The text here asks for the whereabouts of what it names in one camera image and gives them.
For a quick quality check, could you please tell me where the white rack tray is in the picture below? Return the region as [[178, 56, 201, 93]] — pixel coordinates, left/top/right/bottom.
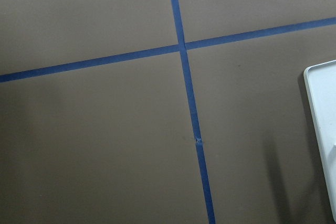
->
[[303, 60, 335, 218]]

